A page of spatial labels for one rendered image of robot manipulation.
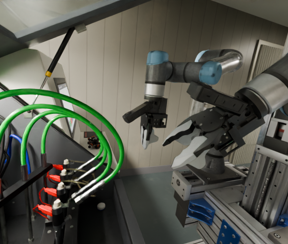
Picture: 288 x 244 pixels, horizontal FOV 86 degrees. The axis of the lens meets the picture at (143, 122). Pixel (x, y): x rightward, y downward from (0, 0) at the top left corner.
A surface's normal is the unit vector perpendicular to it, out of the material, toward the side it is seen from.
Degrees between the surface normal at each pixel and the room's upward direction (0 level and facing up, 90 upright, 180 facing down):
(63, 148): 90
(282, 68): 57
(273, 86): 71
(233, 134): 103
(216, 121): 48
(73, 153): 90
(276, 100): 96
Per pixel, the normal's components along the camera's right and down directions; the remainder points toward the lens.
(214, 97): 0.12, 0.46
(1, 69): 0.35, 0.25
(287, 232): 0.10, -0.97
